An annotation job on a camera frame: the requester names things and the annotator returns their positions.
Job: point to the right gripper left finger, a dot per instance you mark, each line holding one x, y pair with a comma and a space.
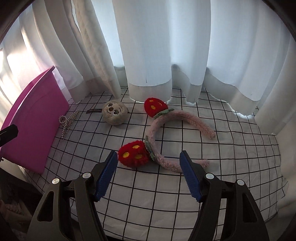
52, 218

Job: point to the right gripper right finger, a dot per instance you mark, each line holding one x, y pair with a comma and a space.
243, 220

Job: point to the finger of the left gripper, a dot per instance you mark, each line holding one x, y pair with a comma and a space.
8, 134

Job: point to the pearl hair claw clip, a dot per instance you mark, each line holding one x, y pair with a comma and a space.
66, 122

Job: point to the brown hair pin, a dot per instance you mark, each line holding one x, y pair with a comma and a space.
94, 110

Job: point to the beige plush sloth head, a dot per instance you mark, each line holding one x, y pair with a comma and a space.
114, 112

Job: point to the pink plastic basin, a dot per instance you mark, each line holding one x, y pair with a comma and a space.
36, 114

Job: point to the white checkered bed sheet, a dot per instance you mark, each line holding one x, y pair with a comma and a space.
148, 197

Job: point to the white curtain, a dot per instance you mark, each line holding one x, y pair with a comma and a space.
242, 52

